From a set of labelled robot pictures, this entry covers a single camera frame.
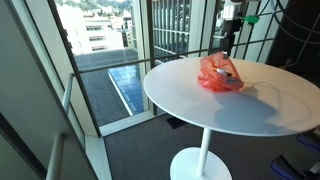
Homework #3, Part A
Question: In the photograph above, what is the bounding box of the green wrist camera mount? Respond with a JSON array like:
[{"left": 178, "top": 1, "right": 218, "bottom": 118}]
[{"left": 238, "top": 14, "right": 261, "bottom": 25}]

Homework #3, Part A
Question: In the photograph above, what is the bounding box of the blue mentos pack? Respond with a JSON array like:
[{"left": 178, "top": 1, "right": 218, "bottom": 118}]
[{"left": 227, "top": 76, "right": 244, "bottom": 85}]

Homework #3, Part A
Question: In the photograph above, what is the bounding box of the orange plastic bag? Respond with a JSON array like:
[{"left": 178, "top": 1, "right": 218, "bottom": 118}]
[{"left": 197, "top": 51, "right": 245, "bottom": 94}]

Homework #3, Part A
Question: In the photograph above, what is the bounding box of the black floor plate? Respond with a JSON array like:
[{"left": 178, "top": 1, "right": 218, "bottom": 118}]
[{"left": 165, "top": 116, "right": 188, "bottom": 130}]

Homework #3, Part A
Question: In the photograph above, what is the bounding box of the white round pedestal table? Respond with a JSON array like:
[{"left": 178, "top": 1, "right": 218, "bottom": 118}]
[{"left": 142, "top": 56, "right": 320, "bottom": 180}]

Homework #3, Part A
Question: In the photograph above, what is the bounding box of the black looping arm cable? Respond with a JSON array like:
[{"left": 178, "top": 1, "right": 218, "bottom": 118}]
[{"left": 258, "top": 0, "right": 320, "bottom": 46}]

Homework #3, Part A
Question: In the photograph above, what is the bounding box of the black foot with blue cable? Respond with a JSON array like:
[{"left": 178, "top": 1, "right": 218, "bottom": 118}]
[
  {"left": 295, "top": 125, "right": 320, "bottom": 152},
  {"left": 269, "top": 154, "right": 320, "bottom": 180}
]

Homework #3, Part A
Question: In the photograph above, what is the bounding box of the metal window handrail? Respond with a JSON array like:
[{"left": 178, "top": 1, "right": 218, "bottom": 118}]
[
  {"left": 45, "top": 72, "right": 75, "bottom": 180},
  {"left": 78, "top": 37, "right": 275, "bottom": 74}
]

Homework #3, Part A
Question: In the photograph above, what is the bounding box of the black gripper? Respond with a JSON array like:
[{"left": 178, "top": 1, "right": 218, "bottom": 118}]
[{"left": 221, "top": 19, "right": 243, "bottom": 60}]

